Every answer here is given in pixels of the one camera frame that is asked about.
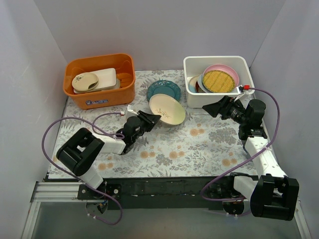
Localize cream green twig plate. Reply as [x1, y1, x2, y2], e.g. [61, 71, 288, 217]
[149, 94, 186, 125]

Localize yellow woven plate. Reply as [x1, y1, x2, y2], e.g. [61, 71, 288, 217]
[202, 70, 236, 93]

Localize light blue plate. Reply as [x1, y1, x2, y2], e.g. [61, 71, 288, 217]
[197, 73, 211, 94]

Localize cream blue tree plate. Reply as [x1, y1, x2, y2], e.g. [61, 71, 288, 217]
[188, 75, 199, 93]

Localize dark teal scalloped plate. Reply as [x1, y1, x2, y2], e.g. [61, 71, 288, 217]
[147, 80, 181, 102]

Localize pink plate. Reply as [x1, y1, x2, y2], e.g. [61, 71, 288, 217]
[203, 64, 239, 87]

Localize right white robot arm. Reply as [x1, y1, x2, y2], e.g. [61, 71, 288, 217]
[202, 96, 299, 221]

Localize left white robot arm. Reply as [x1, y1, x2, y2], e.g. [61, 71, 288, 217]
[56, 111, 161, 199]

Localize white plastic bin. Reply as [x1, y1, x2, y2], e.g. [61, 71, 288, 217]
[183, 56, 254, 108]

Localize floral patterned table mat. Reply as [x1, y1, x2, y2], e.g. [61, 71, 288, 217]
[53, 70, 246, 178]

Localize orange plastic tub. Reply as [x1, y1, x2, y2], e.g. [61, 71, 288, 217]
[63, 53, 136, 110]

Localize white rectangular dish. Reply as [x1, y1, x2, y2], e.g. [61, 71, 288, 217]
[74, 68, 120, 95]

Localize cream round plate with bird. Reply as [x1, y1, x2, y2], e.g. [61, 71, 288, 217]
[72, 72, 99, 92]

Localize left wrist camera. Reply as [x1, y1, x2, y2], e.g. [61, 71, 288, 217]
[125, 105, 138, 119]

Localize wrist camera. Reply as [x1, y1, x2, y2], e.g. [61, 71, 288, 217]
[125, 105, 138, 119]
[235, 85, 250, 101]

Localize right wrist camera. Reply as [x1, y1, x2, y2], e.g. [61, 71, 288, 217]
[235, 85, 250, 101]

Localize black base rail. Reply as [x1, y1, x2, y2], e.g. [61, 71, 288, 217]
[77, 173, 244, 210]

